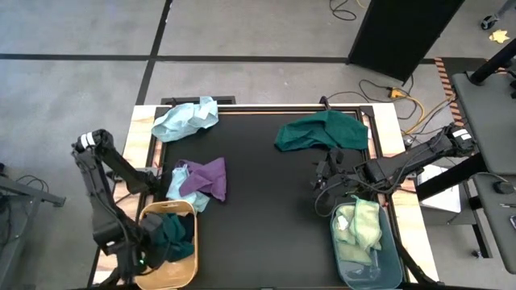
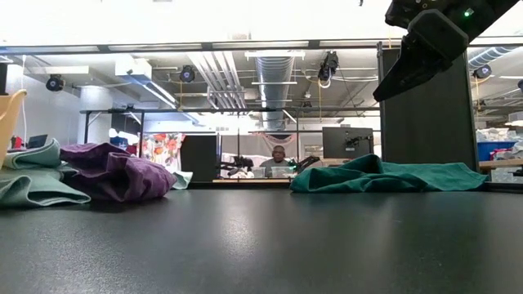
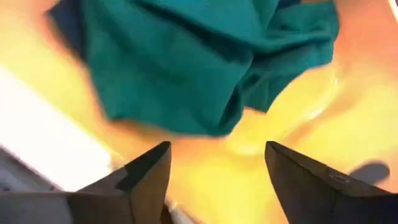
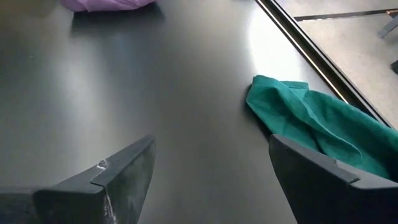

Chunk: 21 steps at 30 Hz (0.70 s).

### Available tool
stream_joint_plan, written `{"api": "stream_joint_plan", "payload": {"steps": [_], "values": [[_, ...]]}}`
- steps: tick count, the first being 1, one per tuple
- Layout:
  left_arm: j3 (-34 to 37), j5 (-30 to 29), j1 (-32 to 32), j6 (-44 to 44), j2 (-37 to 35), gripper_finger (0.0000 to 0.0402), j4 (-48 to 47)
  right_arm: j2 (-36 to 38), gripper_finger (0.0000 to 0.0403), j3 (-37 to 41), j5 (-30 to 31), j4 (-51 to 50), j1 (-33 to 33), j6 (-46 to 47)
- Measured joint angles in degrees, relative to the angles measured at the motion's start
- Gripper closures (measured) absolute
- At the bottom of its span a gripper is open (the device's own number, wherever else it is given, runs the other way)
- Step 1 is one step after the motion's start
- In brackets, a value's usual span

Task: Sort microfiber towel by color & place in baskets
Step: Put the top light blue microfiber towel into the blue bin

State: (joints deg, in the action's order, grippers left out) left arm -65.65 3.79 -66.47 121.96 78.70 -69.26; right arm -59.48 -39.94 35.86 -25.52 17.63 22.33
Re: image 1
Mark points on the black metal table frame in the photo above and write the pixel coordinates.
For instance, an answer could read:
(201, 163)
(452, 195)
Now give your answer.
(155, 149)

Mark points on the pale green microfiber towel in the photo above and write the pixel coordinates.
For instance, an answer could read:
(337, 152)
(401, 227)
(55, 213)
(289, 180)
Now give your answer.
(346, 245)

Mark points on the small light blue microfiber towel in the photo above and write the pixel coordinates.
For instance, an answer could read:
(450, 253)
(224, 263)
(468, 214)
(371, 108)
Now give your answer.
(177, 187)

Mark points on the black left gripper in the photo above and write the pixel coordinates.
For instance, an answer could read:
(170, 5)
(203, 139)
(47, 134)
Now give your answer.
(151, 233)

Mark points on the black caster wheel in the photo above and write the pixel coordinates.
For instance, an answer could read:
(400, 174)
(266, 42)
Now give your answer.
(488, 22)

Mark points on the blue plastic basket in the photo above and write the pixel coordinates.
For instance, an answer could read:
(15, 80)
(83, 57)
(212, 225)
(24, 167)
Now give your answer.
(387, 262)

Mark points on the purple microfiber towel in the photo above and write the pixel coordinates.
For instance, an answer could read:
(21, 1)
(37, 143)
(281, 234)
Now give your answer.
(207, 177)

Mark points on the black table mat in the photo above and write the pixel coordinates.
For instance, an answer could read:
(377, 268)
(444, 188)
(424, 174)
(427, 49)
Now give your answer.
(266, 241)

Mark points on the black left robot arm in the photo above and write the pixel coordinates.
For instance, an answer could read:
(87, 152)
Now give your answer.
(101, 193)

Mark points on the black cabinet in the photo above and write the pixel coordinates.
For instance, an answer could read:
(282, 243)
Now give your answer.
(399, 36)

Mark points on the orange plastic basket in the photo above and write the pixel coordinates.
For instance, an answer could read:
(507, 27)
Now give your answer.
(177, 274)

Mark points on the black computer mouse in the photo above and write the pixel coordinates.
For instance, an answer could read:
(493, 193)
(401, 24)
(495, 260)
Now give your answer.
(504, 187)

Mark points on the grey desk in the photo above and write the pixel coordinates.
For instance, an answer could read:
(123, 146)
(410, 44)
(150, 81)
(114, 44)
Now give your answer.
(493, 121)

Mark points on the black bar bracket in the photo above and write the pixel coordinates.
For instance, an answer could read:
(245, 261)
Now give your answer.
(225, 99)

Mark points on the large light blue microfiber towel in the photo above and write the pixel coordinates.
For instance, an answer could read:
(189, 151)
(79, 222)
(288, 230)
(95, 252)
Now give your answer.
(181, 120)

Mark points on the yellow crumpled paper scrap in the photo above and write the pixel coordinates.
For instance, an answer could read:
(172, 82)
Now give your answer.
(499, 36)

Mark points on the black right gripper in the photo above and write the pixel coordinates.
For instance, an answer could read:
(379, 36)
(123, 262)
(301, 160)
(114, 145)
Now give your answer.
(342, 181)

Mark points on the small dark green microfiber towel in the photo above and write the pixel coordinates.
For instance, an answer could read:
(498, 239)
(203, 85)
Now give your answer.
(171, 239)

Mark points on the orange black striped tape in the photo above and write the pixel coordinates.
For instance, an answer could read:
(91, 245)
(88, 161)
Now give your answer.
(451, 96)

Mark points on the large dark green microfiber towel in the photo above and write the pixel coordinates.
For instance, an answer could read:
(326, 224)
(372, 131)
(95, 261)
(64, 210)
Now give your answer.
(322, 131)

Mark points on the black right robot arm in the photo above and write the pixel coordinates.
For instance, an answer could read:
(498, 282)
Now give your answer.
(411, 159)

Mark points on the black monitor pole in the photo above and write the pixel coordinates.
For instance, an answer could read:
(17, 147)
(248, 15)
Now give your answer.
(493, 62)

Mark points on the grey metal stand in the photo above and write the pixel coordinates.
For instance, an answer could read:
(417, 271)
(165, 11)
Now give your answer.
(24, 197)

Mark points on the white paper sheet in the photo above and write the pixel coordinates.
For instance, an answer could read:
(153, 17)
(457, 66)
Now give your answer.
(443, 197)

